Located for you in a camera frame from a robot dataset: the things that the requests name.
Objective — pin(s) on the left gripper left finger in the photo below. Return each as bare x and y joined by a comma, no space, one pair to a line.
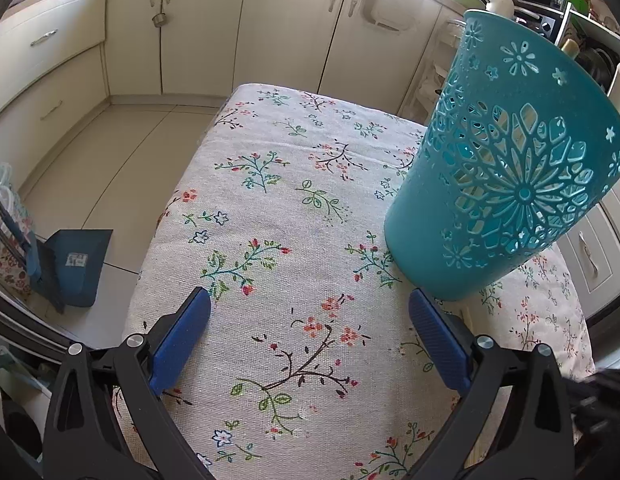
83,439

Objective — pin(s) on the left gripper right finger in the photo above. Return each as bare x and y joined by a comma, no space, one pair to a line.
534,439

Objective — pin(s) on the blue dustpan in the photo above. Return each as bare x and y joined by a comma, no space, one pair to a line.
65,269

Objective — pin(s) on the floral tablecloth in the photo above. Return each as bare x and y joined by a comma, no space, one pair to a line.
310,367

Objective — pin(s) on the teal perforated plastic basket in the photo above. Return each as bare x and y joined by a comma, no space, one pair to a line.
521,144

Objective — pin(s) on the white three-tier rolling cart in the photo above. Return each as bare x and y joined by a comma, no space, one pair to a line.
431,73

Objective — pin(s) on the white thermos jug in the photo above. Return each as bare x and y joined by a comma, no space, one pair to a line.
504,8

